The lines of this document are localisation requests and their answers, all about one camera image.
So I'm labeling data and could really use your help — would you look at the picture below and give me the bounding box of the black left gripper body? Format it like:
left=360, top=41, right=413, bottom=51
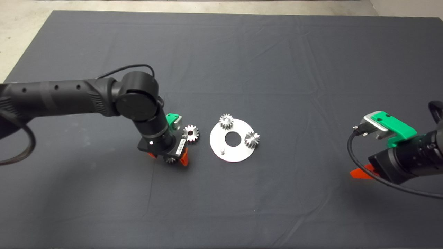
left=137, top=130, right=188, bottom=162

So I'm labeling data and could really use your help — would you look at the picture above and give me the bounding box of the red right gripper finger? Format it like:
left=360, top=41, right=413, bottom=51
left=350, top=164, right=376, bottom=180

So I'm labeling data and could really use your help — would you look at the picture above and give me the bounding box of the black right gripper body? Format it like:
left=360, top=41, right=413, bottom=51
left=368, top=139, right=423, bottom=185

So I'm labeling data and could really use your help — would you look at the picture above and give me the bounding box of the large steel gear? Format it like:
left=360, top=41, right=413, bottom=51
left=182, top=124, right=200, bottom=142

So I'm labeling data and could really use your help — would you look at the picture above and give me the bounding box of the round metal plate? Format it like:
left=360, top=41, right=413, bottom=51
left=210, top=119, right=257, bottom=163

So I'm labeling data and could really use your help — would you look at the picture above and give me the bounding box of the dark grey table cloth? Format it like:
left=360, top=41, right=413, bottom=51
left=0, top=10, right=443, bottom=249

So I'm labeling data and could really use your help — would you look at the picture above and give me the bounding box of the thin black right camera cable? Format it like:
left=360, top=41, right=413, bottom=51
left=347, top=124, right=443, bottom=200

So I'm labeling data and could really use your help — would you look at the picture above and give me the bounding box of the thin black camera cable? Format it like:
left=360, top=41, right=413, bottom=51
left=97, top=64, right=156, bottom=80
left=347, top=124, right=443, bottom=200

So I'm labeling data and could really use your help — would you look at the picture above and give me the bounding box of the green left camera mount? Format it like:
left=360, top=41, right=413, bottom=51
left=166, top=113, right=180, bottom=130

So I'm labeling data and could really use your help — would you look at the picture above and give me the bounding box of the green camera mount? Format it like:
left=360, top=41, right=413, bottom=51
left=166, top=113, right=180, bottom=130
left=371, top=111, right=418, bottom=148

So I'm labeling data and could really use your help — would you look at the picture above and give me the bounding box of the green right camera mount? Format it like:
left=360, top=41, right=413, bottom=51
left=371, top=111, right=418, bottom=148

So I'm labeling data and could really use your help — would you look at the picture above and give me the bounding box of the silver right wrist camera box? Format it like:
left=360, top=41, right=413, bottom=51
left=359, top=112, right=388, bottom=140

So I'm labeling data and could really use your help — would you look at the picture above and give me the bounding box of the thin black left camera cable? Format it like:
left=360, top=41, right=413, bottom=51
left=97, top=64, right=156, bottom=80

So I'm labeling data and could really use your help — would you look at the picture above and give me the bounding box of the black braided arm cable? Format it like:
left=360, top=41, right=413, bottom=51
left=0, top=107, right=37, bottom=166

